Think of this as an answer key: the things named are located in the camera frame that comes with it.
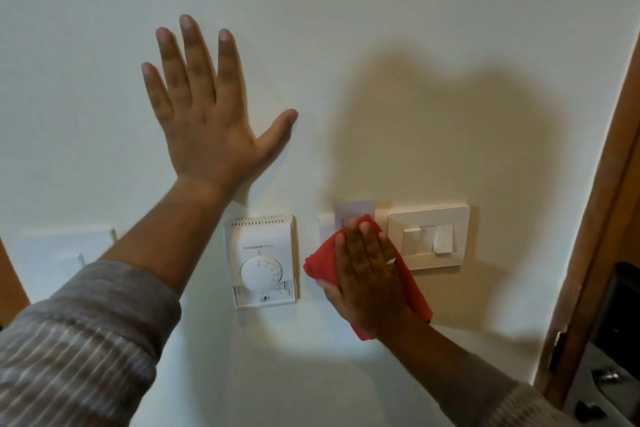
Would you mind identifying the red cleaning cloth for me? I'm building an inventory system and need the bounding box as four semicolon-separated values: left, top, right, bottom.
303;214;434;341

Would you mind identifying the person's left forearm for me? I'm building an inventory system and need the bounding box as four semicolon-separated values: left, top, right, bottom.
0;176;236;427

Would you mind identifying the dark door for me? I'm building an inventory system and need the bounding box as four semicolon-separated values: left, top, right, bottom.
564;262;640;427

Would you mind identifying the metal door handle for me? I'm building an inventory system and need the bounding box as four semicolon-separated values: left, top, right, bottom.
591;367;624;386

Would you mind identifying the brown wooden panel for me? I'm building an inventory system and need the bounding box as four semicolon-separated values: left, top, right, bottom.
0;237;31;328

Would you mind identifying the person's right hand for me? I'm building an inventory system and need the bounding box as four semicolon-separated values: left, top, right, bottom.
316;219;408;341

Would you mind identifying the white dial thermostat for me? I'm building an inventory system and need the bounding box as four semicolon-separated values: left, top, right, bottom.
223;214;301;310

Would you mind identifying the brown wooden door frame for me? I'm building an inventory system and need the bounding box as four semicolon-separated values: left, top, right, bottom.
534;36;640;410

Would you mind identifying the person's right forearm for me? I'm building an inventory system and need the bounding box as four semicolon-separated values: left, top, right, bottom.
375;309;583;427

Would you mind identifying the pale key card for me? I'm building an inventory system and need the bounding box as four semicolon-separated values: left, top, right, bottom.
334;200;377;231

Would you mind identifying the white key card holder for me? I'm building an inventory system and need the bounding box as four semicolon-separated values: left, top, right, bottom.
319;206;391;248

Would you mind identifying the person's left hand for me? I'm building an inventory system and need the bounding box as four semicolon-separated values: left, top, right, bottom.
141;15;299;198

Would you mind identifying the white wall light switch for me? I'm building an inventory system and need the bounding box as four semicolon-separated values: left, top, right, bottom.
387;203;471;271

